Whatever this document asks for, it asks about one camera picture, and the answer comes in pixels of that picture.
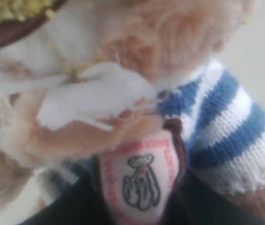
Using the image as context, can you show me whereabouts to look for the yellow millet grains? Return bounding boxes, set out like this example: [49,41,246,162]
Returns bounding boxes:
[0,0,57,23]

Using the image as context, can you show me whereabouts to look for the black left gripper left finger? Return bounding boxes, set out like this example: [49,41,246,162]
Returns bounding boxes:
[22,161,107,225]

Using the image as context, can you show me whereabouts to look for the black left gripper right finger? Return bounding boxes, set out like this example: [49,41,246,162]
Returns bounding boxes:
[162,171,265,225]

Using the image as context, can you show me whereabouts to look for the dark red wooden spoon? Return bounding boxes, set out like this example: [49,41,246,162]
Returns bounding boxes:
[0,0,67,53]

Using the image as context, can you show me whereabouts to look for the brown plush teddy bear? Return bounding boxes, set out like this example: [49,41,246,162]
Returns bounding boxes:
[0,0,265,225]

